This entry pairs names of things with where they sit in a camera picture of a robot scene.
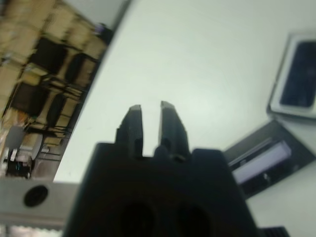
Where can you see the black box lid purple stripe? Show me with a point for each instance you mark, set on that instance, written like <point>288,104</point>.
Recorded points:
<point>266,158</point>

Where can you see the black phone-like camera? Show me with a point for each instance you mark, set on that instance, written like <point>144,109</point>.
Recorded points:
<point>301,76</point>

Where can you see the black chair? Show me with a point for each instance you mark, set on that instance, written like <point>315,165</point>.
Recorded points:
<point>48,55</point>
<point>29,98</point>
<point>80,67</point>
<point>59,111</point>

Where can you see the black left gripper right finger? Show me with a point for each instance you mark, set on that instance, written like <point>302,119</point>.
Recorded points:
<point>172,130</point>

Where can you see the black trash bin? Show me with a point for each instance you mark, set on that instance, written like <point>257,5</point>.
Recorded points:
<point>103,33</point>

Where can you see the black box base white inside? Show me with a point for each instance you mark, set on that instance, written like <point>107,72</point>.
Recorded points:
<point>279,98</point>

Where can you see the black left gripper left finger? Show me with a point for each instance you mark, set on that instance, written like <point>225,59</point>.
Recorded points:
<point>133,128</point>

